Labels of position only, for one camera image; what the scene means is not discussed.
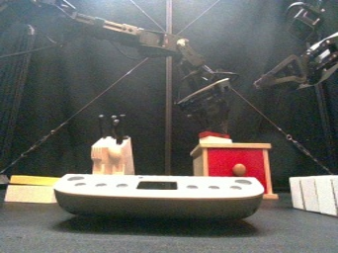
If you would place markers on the salmon sushi toy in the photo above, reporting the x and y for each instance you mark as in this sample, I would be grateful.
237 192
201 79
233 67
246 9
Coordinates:
214 136

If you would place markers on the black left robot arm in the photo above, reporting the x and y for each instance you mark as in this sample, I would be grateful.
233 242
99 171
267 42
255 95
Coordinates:
132 33

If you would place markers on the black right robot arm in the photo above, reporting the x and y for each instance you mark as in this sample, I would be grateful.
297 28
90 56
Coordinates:
307 18

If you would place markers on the yellow egg sushi toy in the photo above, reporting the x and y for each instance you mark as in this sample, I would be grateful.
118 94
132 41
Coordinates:
31 189

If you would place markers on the red wooden drawer box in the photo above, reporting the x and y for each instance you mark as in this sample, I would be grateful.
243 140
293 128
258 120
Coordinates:
233 161

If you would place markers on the wooden knife block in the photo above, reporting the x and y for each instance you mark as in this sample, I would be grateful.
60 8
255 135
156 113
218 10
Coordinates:
114 158

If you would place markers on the white toy stove top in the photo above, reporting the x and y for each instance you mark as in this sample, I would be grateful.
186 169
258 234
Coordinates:
158 197

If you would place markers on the white slatted box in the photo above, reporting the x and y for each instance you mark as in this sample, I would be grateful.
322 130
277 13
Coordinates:
314 194

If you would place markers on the vertical metal frame pole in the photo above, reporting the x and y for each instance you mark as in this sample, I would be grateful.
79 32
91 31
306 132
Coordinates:
168 148

